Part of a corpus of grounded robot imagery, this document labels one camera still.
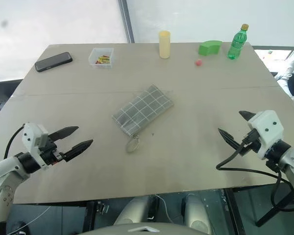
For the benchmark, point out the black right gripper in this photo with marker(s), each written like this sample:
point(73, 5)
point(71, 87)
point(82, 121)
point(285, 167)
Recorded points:
point(252, 143)

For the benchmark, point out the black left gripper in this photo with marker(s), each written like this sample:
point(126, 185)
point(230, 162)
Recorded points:
point(49, 153)

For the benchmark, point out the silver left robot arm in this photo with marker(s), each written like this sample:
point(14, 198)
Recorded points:
point(5, 169)

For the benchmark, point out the grey checked pouch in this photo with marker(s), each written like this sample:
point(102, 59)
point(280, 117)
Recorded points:
point(143, 109)

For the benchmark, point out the person's leg with white shoe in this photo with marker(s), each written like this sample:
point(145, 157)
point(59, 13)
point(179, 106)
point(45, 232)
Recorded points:
point(287, 73)

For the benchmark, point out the small red ball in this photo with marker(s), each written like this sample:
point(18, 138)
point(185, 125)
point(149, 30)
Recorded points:
point(199, 62)

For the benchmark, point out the black smartphone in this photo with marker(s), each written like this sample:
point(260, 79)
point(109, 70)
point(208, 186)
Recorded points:
point(53, 61)

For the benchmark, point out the clear plastic box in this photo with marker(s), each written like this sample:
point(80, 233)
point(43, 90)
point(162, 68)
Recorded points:
point(93, 61)

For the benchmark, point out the green plastic bottle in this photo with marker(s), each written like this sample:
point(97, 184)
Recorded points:
point(237, 44)

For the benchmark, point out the green curved block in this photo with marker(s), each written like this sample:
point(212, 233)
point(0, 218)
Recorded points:
point(209, 47)

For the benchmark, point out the small coloured pieces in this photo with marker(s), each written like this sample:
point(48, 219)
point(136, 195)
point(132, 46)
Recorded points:
point(103, 59)

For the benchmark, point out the grey rounded robot thigh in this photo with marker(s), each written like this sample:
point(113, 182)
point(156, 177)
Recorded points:
point(133, 210)
point(198, 213)

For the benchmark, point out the pale yellow cylinder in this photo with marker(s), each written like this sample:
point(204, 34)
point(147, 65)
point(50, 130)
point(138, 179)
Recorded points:
point(164, 45)

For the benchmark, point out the grey robot torso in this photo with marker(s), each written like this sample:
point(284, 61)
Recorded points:
point(142, 230)

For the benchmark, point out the grey metal pole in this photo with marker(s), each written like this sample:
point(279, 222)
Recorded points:
point(127, 22)

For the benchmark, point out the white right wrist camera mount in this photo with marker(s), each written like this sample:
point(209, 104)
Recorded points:
point(267, 129)

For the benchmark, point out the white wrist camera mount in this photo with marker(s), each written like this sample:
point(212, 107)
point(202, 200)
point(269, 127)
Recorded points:
point(30, 137)
point(267, 129)

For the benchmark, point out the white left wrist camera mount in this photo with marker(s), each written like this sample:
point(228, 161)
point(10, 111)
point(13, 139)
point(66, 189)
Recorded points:
point(30, 137)

